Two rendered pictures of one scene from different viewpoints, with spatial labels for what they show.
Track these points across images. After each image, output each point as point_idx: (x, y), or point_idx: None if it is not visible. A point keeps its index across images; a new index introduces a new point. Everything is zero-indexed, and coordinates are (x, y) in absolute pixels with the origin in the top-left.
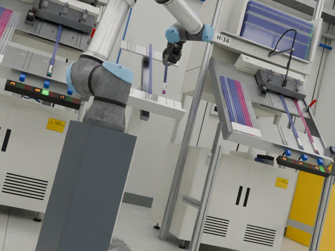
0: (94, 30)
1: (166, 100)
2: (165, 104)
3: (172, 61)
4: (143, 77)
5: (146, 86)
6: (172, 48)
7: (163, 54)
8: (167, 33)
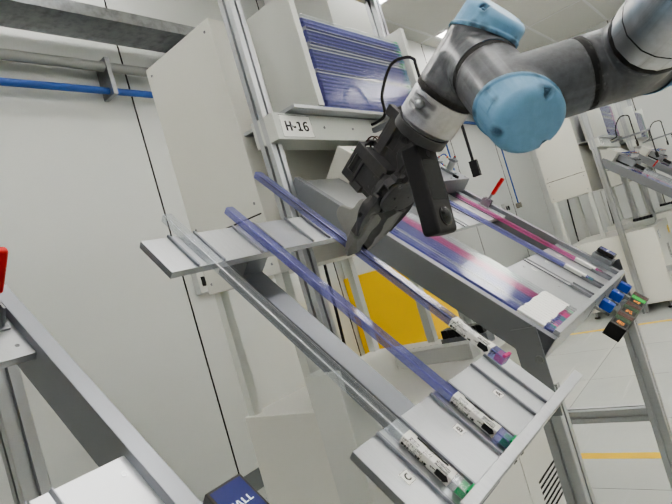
0: (4, 257)
1: (479, 373)
2: (498, 389)
3: (449, 228)
4: (312, 335)
5: (354, 363)
6: (423, 180)
7: (364, 220)
8: (519, 113)
